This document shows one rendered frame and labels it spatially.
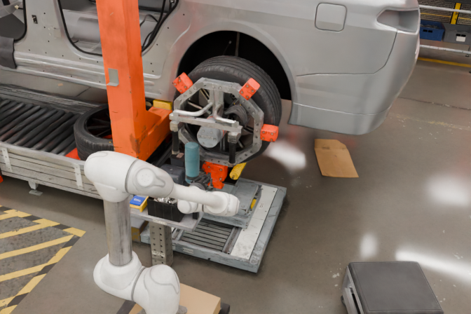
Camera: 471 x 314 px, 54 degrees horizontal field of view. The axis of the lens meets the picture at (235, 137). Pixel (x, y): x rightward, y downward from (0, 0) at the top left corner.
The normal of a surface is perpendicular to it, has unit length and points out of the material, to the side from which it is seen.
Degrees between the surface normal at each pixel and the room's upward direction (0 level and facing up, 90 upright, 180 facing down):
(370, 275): 0
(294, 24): 90
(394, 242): 0
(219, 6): 90
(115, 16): 90
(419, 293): 0
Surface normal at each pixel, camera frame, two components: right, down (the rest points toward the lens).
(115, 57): -0.31, 0.48
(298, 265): 0.04, -0.85
